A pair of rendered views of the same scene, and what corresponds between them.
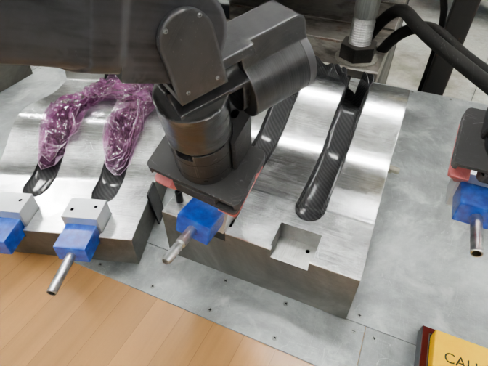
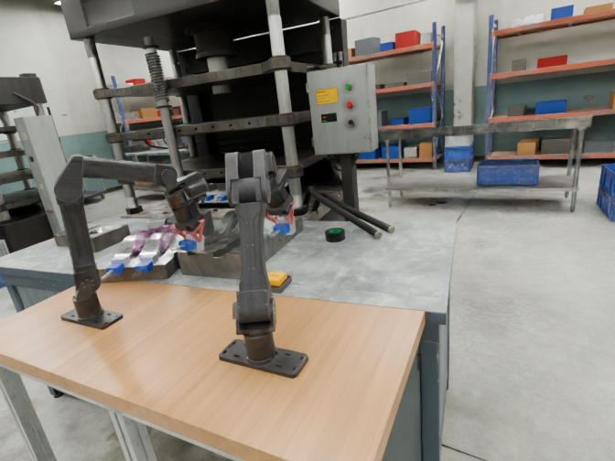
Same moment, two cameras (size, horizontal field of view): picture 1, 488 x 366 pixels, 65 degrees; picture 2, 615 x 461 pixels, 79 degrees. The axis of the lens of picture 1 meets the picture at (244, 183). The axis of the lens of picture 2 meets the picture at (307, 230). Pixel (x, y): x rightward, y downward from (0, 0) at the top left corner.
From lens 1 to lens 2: 0.95 m
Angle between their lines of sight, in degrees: 25
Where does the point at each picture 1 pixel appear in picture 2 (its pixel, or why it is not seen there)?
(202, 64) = (171, 180)
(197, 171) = (178, 215)
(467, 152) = not seen: hidden behind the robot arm
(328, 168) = not seen: hidden behind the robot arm
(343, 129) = not seen: hidden behind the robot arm
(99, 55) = (149, 177)
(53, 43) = (141, 176)
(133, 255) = (166, 273)
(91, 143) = (154, 242)
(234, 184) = (191, 221)
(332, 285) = (233, 262)
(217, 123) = (179, 197)
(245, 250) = (205, 258)
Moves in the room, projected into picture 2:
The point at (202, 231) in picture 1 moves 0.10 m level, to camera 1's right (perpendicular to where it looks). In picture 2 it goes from (186, 245) to (216, 241)
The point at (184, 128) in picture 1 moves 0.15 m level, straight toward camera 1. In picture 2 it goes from (170, 198) to (163, 209)
